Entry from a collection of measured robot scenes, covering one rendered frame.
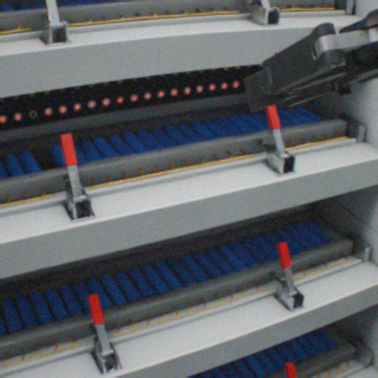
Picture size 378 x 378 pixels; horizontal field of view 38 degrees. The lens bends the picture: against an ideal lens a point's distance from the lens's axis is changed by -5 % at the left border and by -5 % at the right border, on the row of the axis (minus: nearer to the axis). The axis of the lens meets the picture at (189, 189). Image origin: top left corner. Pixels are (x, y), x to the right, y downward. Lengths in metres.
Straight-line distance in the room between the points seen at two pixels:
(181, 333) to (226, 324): 0.06
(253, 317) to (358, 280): 0.19
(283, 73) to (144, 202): 0.30
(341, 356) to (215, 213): 0.39
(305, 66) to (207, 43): 0.30
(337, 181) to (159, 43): 0.31
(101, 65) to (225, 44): 0.15
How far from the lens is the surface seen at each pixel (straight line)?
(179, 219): 0.65
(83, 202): 0.63
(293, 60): 0.38
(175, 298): 0.74
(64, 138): 0.62
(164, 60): 0.64
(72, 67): 0.60
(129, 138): 0.75
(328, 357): 0.95
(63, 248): 0.62
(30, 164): 0.70
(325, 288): 0.83
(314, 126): 0.82
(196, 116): 0.81
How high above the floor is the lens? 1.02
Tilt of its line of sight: 12 degrees down
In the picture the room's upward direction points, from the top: 7 degrees counter-clockwise
